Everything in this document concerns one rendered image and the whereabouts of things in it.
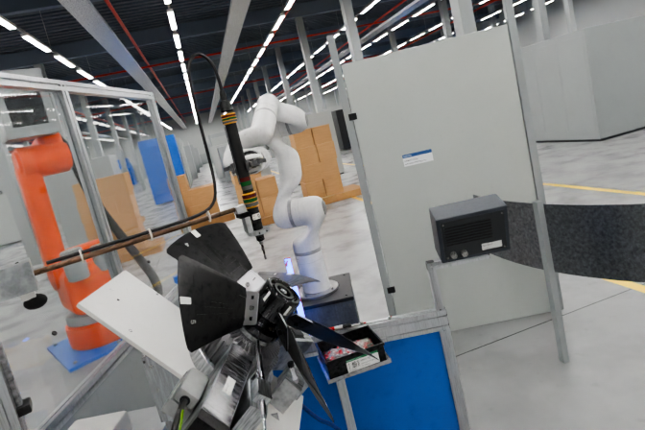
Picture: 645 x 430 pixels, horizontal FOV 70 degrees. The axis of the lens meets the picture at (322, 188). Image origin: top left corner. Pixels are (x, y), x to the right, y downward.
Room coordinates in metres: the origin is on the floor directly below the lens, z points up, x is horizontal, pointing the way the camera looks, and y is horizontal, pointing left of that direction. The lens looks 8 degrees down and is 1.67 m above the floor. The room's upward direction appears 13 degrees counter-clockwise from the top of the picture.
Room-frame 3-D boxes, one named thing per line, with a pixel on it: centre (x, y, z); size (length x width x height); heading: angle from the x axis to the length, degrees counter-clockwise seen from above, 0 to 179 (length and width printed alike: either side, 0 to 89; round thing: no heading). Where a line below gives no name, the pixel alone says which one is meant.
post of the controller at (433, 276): (1.69, -0.34, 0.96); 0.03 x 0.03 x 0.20; 86
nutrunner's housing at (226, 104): (1.37, 0.22, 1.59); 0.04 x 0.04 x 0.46
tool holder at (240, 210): (1.36, 0.23, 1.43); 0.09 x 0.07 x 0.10; 121
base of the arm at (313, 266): (1.96, 0.13, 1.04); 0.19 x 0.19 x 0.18
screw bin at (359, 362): (1.55, 0.04, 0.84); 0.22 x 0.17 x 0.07; 102
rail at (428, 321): (1.72, 0.09, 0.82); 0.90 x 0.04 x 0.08; 86
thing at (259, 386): (1.03, 0.25, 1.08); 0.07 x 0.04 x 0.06; 6
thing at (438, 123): (3.10, -0.86, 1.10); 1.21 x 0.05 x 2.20; 86
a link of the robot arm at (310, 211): (1.95, 0.09, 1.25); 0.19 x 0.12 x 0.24; 78
